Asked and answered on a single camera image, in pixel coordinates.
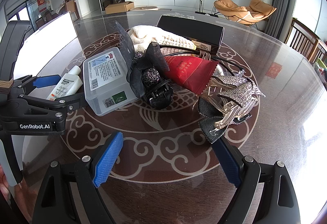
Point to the cardboard box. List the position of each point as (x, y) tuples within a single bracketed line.
[(118, 6)]

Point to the white cream tube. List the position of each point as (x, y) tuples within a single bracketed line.
[(67, 83)]

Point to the clear plastic box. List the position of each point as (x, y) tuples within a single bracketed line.
[(104, 73)]

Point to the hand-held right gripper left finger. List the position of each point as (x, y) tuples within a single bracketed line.
[(108, 160)]

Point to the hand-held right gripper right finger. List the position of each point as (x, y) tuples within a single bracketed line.
[(227, 162)]

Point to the black metal stand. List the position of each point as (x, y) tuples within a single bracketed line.
[(200, 6)]

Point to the wooden dining chair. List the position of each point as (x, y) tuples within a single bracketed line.
[(71, 8)]

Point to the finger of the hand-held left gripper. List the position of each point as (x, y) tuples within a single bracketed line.
[(74, 102), (47, 81)]

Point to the cluttered side shelf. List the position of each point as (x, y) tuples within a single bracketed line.
[(320, 65)]

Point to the black mesh bow hair claw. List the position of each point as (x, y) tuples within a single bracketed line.
[(150, 78)]

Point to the beige oval floor object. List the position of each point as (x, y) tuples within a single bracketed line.
[(143, 8)]

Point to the rhinestone bow hair claw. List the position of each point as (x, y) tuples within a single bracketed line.
[(235, 91)]

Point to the orange lounge chair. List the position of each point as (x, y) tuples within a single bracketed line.
[(260, 9), (230, 8)]

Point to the red foil packet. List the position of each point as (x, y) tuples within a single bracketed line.
[(191, 70)]

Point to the red door poster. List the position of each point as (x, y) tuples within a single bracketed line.
[(42, 4)]

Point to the cream knitted glove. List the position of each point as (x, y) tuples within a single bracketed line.
[(158, 36)]

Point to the black rectangular box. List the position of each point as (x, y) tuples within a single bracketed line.
[(189, 28)]

